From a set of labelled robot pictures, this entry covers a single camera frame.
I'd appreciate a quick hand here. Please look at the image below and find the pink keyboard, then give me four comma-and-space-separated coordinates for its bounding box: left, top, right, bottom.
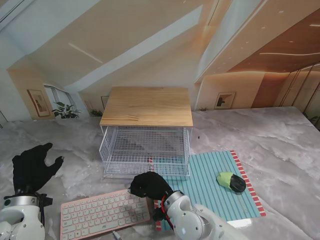
60, 188, 152, 240

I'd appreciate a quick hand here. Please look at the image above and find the large green leafy plant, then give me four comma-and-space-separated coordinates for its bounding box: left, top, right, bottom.
51, 101, 82, 120

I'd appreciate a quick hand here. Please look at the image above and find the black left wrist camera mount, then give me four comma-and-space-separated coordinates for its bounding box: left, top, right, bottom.
37, 193, 54, 209

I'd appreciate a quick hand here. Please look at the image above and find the white wire drawer basket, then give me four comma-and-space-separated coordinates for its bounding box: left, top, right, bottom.
99, 125, 191, 178

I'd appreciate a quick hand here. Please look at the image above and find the green computer mouse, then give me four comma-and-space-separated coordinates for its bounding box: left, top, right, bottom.
216, 171, 247, 194

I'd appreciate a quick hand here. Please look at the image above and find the teal striped mouse pad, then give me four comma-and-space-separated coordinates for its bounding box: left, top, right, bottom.
149, 149, 268, 231

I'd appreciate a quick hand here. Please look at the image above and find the tall framed wall picture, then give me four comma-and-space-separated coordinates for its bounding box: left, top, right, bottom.
26, 89, 51, 118

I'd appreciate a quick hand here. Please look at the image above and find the red right wrist cable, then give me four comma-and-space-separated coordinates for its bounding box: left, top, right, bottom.
159, 194, 175, 231

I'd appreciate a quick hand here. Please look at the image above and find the wood-topped white wire organizer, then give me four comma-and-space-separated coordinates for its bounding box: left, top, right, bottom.
99, 86, 195, 181

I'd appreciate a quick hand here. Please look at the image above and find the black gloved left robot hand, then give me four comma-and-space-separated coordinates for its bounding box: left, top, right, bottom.
11, 142, 66, 195

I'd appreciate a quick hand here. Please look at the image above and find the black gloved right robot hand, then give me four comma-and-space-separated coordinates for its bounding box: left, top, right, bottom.
128, 171, 174, 201

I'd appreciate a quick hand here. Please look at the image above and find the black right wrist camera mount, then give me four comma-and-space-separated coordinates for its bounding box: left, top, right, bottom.
152, 206, 168, 224

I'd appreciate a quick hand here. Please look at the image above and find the small framed wall picture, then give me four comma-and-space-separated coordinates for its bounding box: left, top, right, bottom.
215, 91, 237, 110

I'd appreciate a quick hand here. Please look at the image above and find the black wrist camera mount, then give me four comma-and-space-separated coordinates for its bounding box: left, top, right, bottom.
152, 206, 168, 224
37, 193, 54, 209

